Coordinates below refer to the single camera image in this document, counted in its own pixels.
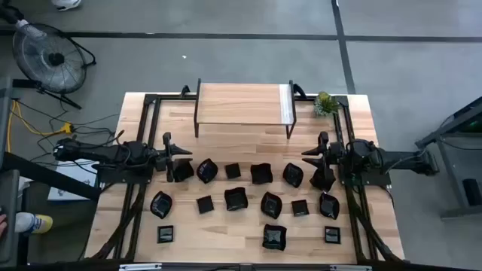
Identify black floor cable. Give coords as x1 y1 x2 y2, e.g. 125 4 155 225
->
14 99 125 169

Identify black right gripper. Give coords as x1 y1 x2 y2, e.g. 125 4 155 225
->
300 130 343 182

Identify wooden shelf riser black legs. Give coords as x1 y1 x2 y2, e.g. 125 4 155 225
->
193 78 298 140

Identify small green potted plant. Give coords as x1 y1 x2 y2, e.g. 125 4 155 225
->
313 90 340 117

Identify small black square plate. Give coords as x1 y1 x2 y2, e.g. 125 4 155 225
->
324 225 342 245
157 224 175 245
291 199 310 218
196 195 215 215
224 163 242 180

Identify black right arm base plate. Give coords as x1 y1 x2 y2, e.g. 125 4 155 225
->
338 165 392 187

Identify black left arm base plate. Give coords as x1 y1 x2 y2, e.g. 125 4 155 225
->
96 165 155 185

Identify black floor fan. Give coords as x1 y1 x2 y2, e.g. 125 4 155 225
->
11 22 97 110

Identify black leaf shaped plate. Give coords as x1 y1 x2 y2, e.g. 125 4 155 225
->
319 191 340 221
149 190 173 220
260 191 283 220
282 162 304 189
196 157 219 184

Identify yellow power cable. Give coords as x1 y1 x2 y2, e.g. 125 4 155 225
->
5 99 75 154

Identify white cardboard box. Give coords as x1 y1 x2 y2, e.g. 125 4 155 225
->
47 157 101 202

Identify black aluminium table frame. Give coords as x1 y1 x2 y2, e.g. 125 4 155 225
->
85 84 404 264

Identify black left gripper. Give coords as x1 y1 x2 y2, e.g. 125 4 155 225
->
154 131 194 184

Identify silver metal bracket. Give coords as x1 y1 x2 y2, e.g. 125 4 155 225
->
329 264 373 271
118 263 163 271

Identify black diagonal beam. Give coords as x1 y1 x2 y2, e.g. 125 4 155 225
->
0 150 103 202

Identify black box device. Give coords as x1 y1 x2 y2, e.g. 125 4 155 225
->
462 178 482 207

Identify person's shoe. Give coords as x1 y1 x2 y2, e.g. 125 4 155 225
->
14 18 48 41
50 0 82 11

